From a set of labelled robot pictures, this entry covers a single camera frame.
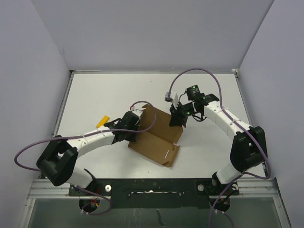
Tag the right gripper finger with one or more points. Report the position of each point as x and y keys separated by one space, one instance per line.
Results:
x=175 y=119
x=182 y=120

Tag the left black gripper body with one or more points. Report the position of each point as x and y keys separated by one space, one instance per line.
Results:
x=130 y=136

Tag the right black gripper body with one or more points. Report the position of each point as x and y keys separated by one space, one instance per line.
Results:
x=187 y=109

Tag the yellow rectangular block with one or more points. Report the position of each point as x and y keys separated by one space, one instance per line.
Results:
x=103 y=121

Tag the brown cardboard box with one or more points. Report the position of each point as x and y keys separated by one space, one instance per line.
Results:
x=160 y=142

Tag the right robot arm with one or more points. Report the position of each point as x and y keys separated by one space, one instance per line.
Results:
x=248 y=143

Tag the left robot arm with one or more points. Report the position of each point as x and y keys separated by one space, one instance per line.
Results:
x=58 y=160

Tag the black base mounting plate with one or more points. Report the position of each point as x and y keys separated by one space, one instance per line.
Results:
x=164 y=193

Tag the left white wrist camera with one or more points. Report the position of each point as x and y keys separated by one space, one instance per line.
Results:
x=136 y=112

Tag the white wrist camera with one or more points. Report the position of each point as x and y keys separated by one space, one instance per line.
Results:
x=136 y=112
x=173 y=98

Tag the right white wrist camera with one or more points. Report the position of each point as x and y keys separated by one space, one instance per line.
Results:
x=173 y=98

